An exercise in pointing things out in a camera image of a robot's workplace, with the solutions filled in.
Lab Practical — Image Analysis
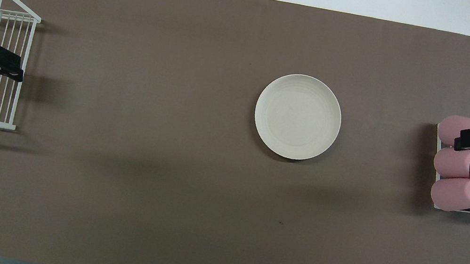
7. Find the cream round plate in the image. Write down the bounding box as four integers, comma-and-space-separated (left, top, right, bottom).
248, 68, 348, 167

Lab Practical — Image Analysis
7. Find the brown paper table mat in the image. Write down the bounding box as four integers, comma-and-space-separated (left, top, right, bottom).
0, 0, 470, 264

